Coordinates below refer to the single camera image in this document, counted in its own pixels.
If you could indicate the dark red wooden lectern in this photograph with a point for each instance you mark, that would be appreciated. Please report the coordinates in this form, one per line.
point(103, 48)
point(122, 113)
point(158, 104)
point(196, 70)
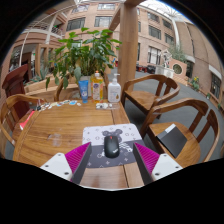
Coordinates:
point(15, 85)

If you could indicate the oval blue sticker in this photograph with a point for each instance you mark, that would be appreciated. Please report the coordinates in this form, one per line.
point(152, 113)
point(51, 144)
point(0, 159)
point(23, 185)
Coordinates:
point(66, 101)

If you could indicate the green plant in white pot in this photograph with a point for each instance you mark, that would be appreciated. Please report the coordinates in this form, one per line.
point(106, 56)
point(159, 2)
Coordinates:
point(83, 53)

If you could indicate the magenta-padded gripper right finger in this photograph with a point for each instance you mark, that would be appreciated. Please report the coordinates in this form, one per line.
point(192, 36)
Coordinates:
point(146, 158)

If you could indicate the small white sticker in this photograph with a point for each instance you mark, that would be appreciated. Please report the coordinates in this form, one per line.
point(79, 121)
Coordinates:
point(79, 104)

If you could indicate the white grey printed mouse pad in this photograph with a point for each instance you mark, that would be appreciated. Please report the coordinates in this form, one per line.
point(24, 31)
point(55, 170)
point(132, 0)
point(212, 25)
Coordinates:
point(96, 133)

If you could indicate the clear plastic wrapper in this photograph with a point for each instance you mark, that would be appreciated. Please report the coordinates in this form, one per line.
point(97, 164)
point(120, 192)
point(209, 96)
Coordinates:
point(106, 106)

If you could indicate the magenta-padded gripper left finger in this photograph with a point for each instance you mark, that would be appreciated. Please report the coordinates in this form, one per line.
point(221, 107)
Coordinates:
point(78, 156)

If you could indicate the spiky agave plant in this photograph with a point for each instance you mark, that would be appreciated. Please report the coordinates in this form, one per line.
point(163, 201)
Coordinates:
point(41, 74)

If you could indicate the small black key fob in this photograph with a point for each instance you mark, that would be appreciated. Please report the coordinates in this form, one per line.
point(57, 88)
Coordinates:
point(38, 108)

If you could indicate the white pump bottle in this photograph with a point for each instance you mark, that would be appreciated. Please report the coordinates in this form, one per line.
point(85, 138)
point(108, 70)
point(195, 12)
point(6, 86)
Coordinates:
point(114, 91)

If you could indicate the black computer mouse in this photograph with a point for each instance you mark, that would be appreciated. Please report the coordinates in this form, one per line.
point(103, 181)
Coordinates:
point(111, 146)

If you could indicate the light blue sticker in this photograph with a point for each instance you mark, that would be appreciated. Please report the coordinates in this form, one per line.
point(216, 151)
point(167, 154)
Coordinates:
point(73, 102)

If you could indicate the yellow liquid bottle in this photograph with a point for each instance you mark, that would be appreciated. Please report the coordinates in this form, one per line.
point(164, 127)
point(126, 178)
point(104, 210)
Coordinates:
point(97, 88)

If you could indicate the black notebook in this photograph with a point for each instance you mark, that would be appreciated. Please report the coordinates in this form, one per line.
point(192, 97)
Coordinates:
point(172, 140)

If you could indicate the blue squeeze tube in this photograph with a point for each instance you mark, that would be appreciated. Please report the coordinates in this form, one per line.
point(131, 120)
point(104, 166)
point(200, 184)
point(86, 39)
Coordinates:
point(83, 91)

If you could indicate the blue red sticker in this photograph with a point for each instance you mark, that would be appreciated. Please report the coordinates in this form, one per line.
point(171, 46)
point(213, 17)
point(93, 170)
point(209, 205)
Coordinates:
point(58, 104)

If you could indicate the wooden armchair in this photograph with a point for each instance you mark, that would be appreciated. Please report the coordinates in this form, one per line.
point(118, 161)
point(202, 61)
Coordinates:
point(58, 91)
point(143, 100)
point(180, 105)
point(15, 99)

